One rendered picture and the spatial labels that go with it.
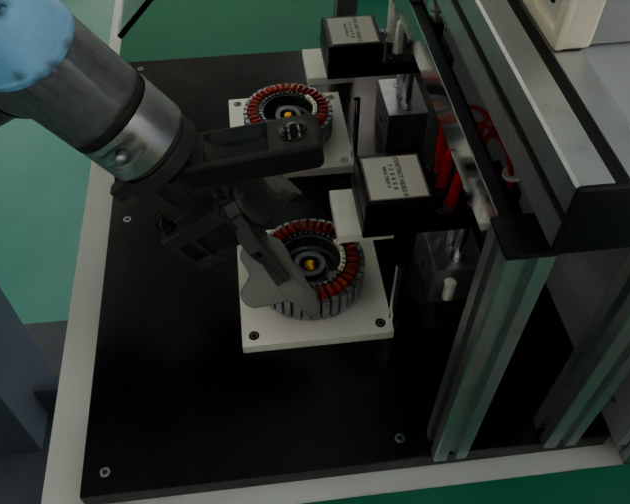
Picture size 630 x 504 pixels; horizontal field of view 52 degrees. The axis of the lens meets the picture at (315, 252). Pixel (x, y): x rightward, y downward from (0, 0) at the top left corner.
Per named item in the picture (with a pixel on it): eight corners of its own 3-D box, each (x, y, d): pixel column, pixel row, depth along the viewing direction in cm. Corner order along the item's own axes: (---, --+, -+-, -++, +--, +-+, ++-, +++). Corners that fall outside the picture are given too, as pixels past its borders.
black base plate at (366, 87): (85, 507, 56) (78, 497, 55) (130, 74, 97) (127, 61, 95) (603, 445, 60) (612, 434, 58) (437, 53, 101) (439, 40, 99)
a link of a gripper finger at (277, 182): (254, 197, 72) (209, 196, 63) (297, 171, 70) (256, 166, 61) (266, 222, 71) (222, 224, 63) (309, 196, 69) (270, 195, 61)
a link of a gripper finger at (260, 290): (277, 334, 62) (223, 254, 61) (327, 309, 60) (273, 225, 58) (267, 350, 59) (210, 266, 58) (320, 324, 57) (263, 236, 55)
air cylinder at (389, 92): (384, 149, 83) (388, 115, 79) (374, 113, 88) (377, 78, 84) (423, 146, 83) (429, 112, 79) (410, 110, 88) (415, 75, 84)
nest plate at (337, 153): (233, 182, 79) (232, 175, 78) (229, 106, 89) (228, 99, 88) (355, 172, 80) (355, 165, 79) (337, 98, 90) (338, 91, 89)
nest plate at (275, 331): (243, 353, 64) (242, 347, 63) (236, 239, 73) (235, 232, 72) (393, 338, 65) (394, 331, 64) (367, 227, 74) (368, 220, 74)
